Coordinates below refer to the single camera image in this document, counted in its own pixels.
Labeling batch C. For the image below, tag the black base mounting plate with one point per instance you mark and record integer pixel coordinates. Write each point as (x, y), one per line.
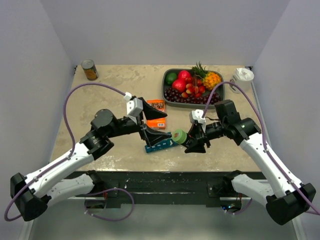
(120, 188)

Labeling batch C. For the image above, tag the toy pineapple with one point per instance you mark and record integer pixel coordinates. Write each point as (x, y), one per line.
(209, 79)

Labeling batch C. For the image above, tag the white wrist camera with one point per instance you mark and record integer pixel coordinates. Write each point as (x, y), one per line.
(196, 116)
(134, 107)

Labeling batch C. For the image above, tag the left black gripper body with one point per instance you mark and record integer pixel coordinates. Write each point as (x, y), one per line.
(142, 129)

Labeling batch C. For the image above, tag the teal weekly pill organizer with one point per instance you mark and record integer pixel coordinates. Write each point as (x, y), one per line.
(163, 145)

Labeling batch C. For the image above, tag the green lime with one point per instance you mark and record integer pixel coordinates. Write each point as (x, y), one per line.
(170, 78)

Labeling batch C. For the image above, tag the orange cardboard box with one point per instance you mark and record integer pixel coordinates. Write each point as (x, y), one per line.
(160, 123)

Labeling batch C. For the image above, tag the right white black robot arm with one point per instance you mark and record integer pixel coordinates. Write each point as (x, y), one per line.
(286, 197)

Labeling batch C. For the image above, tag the gray fruit tray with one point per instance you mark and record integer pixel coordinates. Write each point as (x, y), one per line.
(219, 94)

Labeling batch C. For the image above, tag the white paper towel roll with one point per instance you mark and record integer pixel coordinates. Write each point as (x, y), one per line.
(242, 77)

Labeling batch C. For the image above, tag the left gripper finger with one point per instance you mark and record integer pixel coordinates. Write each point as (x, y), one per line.
(150, 112)
(153, 137)

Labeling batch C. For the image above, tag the purple grape bunch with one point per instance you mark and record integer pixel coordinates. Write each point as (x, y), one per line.
(174, 96)

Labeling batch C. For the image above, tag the upper red apple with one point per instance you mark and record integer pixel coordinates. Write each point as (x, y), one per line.
(183, 74)

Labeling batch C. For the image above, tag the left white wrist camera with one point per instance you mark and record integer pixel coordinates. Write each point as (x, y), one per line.
(134, 107)

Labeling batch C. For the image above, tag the green black pill bottle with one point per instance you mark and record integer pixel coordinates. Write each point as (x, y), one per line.
(180, 137)

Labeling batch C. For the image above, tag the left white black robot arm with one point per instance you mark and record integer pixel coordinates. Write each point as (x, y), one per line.
(33, 193)

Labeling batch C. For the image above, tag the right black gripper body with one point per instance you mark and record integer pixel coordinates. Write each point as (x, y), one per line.
(212, 131)

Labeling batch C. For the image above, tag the tin can with fruit label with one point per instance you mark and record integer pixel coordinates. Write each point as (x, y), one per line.
(90, 69)

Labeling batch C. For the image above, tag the lower red apple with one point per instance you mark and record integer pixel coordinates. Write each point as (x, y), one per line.
(179, 85)

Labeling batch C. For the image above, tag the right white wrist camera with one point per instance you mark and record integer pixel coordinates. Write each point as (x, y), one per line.
(196, 116)

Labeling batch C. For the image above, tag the red apple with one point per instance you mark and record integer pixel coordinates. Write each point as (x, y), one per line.
(183, 74)
(179, 85)

